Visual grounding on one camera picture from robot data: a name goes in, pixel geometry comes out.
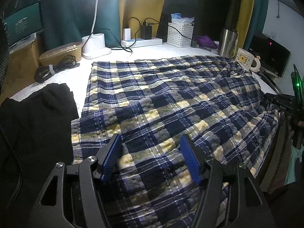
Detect blue yellow plaid pants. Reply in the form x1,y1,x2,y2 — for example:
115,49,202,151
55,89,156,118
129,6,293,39
71,56,279,227

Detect black monitor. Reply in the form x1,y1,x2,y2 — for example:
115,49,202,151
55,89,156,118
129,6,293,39
248,33,291,78

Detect white cartoon mug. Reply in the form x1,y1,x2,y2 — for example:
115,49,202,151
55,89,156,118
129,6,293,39
235,48,261,73

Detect black folded garment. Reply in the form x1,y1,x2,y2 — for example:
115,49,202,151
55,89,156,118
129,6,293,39
1,83,78,196

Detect stainless steel tumbler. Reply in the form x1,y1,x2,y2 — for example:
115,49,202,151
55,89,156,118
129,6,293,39
218,28,238,58

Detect yellow curtain right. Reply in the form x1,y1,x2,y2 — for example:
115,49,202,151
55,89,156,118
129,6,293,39
236,0,255,48

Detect yellow curtain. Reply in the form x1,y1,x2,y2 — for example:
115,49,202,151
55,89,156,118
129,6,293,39
119,0,165,38
236,0,255,48

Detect purple cloth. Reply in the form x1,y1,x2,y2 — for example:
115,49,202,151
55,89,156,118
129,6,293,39
193,36,217,49

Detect teal curtain right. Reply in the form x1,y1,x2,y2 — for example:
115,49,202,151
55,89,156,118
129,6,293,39
243,0,268,50

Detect teal curtain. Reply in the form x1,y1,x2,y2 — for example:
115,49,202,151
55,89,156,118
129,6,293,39
243,0,268,50
4,0,121,51

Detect white tablecloth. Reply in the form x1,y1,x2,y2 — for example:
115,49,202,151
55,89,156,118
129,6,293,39
53,46,279,124

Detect white plastic basket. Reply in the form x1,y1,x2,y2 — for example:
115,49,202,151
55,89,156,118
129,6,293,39
167,23,194,47

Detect brown oval lidded container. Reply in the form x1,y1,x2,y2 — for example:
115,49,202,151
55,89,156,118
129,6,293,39
39,42,82,66

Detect cardboard box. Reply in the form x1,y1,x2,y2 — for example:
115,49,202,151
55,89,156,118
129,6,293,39
1,37,41,103

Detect white desk lamp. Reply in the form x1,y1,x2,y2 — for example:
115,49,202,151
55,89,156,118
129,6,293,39
81,0,111,59

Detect black power adapter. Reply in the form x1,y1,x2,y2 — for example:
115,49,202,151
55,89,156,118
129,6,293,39
141,25,153,40

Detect white power strip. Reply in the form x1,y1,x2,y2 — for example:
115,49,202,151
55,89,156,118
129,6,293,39
121,38,163,48

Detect white charger plug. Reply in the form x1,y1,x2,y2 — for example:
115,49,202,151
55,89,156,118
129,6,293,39
122,28,131,41

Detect tablet with teal screen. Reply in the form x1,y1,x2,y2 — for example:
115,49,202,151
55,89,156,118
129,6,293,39
4,1,44,47

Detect yellow curtain left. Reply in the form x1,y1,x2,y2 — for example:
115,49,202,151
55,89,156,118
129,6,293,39
119,0,165,38

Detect teal curtain left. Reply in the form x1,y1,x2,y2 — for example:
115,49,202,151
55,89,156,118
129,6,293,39
4,0,121,51

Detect coiled black cable bundle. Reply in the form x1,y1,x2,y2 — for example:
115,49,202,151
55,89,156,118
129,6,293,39
34,54,81,83

